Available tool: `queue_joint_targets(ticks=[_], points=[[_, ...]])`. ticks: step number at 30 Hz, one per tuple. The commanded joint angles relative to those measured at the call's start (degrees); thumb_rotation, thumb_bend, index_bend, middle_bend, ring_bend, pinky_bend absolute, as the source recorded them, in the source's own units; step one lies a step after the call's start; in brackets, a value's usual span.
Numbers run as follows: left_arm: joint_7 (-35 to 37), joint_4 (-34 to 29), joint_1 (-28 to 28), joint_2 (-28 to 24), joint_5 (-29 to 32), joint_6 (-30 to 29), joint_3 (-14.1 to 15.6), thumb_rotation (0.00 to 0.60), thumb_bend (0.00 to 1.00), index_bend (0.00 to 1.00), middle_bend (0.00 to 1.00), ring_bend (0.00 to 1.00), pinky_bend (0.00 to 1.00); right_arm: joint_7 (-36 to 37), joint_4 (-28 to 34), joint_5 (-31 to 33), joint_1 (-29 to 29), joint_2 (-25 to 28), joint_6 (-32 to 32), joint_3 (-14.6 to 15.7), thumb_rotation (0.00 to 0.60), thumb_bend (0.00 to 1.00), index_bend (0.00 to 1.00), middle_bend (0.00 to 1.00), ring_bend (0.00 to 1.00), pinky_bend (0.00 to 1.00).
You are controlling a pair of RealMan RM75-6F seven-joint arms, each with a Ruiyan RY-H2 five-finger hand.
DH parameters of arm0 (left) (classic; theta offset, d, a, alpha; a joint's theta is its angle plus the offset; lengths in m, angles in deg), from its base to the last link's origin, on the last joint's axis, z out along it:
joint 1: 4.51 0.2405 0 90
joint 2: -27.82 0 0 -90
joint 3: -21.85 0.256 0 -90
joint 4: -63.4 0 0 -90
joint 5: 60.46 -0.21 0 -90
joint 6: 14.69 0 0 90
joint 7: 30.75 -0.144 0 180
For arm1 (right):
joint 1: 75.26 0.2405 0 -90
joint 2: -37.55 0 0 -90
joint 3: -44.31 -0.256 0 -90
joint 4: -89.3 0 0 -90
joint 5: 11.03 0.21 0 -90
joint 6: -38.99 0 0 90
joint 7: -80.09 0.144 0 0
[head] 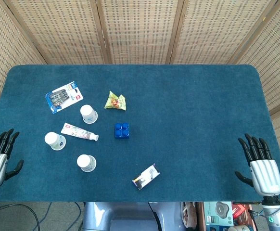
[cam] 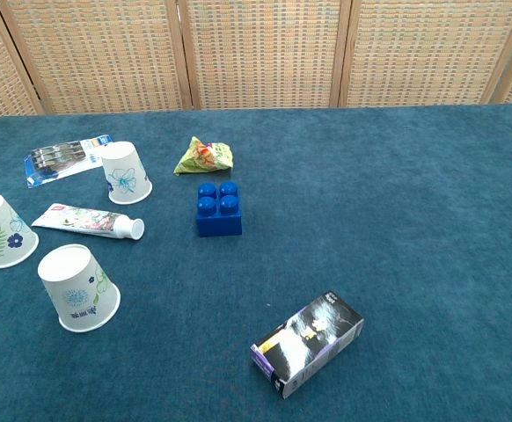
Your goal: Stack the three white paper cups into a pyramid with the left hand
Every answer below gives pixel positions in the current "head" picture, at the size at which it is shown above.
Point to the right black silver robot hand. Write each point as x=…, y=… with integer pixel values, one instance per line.
x=266, y=175

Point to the white floral paper cup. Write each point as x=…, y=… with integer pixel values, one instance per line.
x=84, y=161
x=52, y=139
x=87, y=111

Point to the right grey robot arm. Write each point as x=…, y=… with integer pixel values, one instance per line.
x=276, y=216

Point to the red product box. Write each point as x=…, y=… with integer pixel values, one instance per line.
x=239, y=211

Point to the teal product box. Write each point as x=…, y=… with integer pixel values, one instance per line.
x=218, y=209

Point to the brown wooden crate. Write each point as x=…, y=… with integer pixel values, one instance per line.
x=200, y=216

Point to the tan crumpled cloth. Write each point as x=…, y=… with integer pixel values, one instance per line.
x=190, y=214

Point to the white floral toothpaste tube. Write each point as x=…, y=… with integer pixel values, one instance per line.
x=77, y=132

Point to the blue felt table cover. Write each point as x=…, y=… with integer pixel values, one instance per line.
x=190, y=120

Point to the blue white blister pack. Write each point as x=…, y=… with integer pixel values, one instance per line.
x=63, y=96

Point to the black white purple carton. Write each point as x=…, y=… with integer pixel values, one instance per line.
x=146, y=177

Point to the blue plastic building block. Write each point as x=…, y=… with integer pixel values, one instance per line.
x=122, y=131

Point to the grey robot torso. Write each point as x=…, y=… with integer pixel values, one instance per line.
x=120, y=216

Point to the green snack packet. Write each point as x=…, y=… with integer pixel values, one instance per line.
x=114, y=102

